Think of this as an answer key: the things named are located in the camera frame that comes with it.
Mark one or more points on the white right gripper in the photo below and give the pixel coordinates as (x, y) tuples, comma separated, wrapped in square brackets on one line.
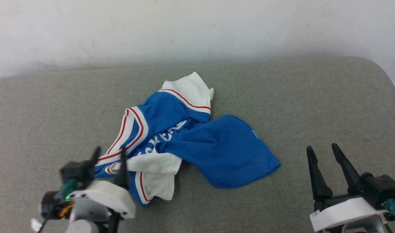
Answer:
[(343, 212)]

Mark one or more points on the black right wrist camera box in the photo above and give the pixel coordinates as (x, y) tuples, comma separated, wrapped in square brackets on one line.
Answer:
[(380, 191)]

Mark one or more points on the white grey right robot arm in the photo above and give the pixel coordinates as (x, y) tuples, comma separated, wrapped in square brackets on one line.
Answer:
[(362, 225)]

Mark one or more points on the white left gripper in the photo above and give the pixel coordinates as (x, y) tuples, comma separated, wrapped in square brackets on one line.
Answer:
[(110, 197)]

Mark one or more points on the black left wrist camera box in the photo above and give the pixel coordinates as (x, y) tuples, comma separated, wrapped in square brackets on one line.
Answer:
[(76, 171)]

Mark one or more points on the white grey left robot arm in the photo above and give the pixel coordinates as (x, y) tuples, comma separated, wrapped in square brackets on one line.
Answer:
[(84, 226)]

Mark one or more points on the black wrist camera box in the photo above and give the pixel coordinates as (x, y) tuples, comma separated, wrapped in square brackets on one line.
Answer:
[(380, 191), (76, 171)]

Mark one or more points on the blue white red-striped jersey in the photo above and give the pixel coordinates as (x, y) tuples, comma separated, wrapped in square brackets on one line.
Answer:
[(223, 149)]

